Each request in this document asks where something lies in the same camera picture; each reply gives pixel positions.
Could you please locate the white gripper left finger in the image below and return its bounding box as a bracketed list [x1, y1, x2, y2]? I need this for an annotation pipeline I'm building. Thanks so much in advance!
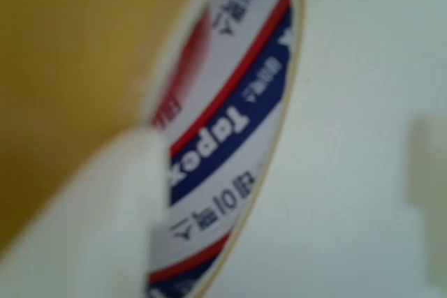
[0, 126, 170, 298]

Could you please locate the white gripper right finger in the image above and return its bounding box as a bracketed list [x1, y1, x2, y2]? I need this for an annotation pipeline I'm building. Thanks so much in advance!
[406, 112, 447, 287]

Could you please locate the large clear packing tape roll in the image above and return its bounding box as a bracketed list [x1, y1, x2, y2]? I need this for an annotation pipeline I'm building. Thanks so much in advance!
[0, 0, 307, 298]

